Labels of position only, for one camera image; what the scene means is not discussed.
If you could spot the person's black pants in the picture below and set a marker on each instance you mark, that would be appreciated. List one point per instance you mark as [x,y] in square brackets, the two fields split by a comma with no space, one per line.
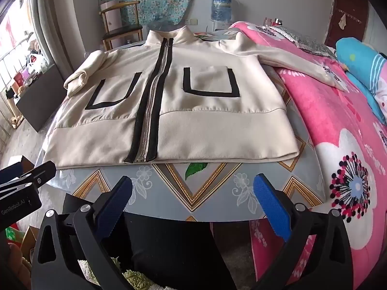
[175,247]

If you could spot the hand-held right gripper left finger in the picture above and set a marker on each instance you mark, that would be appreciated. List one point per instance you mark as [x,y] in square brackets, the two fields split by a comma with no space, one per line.
[116,199]

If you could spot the cardboard box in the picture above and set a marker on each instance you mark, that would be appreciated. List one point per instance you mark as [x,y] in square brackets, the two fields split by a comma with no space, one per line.
[30,238]

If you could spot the pink floral blanket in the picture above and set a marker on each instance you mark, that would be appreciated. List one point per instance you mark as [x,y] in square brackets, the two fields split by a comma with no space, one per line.
[317,120]

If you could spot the white water dispenser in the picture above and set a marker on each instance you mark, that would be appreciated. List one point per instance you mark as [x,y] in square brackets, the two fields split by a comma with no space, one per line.
[220,25]

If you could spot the black cabinet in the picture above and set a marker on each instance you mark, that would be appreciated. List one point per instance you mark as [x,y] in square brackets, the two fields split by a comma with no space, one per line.
[42,96]

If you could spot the wooden chair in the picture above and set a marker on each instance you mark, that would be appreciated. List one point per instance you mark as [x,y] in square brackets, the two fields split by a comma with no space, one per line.
[121,33]

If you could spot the glass jar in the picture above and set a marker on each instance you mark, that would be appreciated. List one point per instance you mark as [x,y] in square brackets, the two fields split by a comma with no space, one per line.
[268,22]

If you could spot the blue plush pillow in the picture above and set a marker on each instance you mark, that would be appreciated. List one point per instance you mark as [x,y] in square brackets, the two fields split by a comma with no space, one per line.
[356,54]

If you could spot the beige hanging item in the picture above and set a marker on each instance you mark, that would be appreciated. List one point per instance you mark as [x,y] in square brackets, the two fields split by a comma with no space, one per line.
[342,21]

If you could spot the cream zip jacket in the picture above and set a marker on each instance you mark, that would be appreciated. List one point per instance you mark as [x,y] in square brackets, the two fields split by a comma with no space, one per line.
[211,120]

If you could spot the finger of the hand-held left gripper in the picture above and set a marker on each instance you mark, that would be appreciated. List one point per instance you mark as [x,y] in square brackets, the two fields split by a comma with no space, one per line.
[43,170]
[12,169]

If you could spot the green fluffy slippers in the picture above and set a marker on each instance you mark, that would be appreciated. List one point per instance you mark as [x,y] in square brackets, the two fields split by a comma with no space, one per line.
[142,278]

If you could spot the grey curtain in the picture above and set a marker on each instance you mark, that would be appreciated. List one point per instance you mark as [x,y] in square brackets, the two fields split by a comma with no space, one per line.
[50,21]

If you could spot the blue water bottle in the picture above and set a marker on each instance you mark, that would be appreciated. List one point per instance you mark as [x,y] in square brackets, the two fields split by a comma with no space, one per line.
[221,7]

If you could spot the wall socket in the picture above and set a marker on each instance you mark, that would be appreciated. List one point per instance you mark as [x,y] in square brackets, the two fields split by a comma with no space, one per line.
[191,22]

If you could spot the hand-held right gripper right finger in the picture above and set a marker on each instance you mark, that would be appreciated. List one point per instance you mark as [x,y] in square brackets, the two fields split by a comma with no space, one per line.
[272,208]

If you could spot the red can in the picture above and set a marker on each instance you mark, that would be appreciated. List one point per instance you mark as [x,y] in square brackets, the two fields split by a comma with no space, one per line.
[278,22]

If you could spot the green packet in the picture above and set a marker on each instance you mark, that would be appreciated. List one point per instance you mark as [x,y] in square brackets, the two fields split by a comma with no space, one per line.
[13,235]

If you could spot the patterned grey tablecloth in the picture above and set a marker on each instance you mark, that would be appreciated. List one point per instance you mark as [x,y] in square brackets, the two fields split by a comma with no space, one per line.
[196,193]

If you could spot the dark red door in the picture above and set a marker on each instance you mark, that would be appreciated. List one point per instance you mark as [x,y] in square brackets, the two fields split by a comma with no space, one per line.
[347,3]

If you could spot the silver sequin cloth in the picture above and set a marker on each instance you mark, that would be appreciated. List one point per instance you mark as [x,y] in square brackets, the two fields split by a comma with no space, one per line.
[311,43]

